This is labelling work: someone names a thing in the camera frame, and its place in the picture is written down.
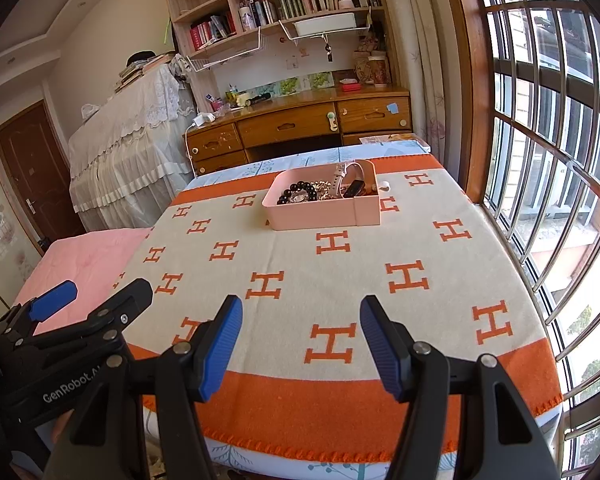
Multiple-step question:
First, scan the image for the metal window grille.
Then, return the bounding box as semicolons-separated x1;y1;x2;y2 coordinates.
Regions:
472;0;600;480

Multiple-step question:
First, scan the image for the pink jewelry tray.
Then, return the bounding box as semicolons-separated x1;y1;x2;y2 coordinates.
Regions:
261;158;392;232

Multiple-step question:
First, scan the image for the brown door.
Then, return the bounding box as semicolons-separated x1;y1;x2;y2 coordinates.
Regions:
0;100;86;256

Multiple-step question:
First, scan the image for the leaf print panel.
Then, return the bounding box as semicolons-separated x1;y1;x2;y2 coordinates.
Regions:
275;72;336;96

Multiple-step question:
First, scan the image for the magazine with food cover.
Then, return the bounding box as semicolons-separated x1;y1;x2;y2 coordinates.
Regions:
358;132;428;149

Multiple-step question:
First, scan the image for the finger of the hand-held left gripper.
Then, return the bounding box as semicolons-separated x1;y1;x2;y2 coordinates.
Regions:
15;278;153;361
0;280;78;347

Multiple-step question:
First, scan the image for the wooden bookshelf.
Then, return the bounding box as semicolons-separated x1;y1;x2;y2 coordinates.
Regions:
157;0;391;98

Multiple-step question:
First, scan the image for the wooden window frame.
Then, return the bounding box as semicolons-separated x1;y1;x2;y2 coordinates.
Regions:
437;0;491;206

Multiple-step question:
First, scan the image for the stack of books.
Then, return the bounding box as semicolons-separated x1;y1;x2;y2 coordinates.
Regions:
115;52;176;92

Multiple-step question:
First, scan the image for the printed jar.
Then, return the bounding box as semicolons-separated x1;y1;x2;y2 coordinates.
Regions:
367;55;392;87

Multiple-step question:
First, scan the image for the wooden desk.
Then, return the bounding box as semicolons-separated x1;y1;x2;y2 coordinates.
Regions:
182;87;413;178

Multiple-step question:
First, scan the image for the white wire basket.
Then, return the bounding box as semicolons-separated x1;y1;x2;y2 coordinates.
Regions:
187;27;263;72
279;9;373;44

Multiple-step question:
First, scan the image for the white watch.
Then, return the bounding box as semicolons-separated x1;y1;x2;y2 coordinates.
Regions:
330;161;366;199

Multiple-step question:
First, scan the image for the lace covered piano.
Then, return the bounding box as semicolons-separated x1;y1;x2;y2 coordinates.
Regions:
69;62;196;233

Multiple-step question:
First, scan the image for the black bead bracelet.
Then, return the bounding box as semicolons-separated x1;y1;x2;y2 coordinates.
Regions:
276;181;320;206

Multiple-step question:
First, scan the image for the white charger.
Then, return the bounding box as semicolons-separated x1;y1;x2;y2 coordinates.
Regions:
184;112;216;176

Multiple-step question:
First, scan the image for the floral curtain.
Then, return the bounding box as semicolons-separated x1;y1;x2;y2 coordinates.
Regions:
375;0;473;196

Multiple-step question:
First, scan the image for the white plastic tray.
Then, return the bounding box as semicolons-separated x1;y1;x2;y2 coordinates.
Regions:
292;12;356;37

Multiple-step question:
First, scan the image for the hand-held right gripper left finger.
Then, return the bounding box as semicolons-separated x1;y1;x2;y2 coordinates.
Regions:
42;295;243;480

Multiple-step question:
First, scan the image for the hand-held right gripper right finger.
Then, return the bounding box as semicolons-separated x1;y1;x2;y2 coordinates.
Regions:
360;295;563;480

